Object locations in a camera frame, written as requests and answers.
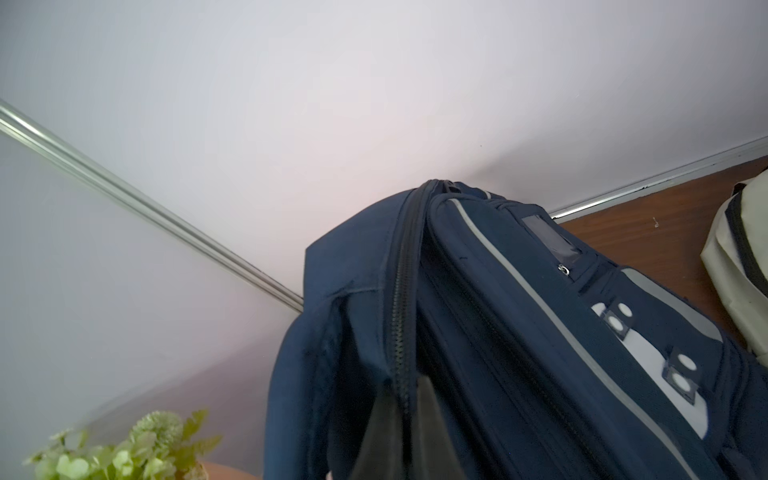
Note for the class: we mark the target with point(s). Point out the navy blue backpack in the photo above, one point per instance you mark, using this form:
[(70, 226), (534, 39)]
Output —
[(548, 360)]

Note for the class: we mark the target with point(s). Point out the cream canvas backpack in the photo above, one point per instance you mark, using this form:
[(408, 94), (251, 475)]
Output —
[(735, 257)]

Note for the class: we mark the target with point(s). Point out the artificial green flower bouquet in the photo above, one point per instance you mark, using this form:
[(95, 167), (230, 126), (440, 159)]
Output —
[(160, 445)]

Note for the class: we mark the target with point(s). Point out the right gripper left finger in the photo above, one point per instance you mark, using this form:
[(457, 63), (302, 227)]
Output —
[(381, 454)]

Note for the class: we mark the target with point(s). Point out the brown paper flower pot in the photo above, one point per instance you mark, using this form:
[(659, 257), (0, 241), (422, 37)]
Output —
[(221, 472)]

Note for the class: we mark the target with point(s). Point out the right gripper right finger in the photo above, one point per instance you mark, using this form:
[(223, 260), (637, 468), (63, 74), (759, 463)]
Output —
[(433, 453)]

